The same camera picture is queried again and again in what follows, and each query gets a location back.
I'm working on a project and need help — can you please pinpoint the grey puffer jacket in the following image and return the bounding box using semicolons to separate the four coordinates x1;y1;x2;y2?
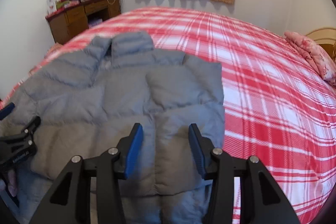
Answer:
1;32;225;223

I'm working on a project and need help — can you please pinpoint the person's left hand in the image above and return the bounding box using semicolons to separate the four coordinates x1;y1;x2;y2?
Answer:
0;169;18;197

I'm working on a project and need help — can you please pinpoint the red plaid bed sheet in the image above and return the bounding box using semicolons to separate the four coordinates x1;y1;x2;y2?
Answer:
0;6;336;224

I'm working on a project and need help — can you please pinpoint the brown wooden desk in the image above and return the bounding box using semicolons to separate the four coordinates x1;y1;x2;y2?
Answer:
46;0;121;45

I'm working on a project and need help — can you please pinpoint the white greeting card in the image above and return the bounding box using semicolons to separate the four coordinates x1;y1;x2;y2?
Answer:
47;0;57;15

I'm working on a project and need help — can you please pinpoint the pink floral pillow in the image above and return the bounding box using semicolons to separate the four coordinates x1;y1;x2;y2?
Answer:
284;31;335;87

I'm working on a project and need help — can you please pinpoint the wooden headboard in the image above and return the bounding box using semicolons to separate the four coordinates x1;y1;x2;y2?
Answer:
306;27;336;61

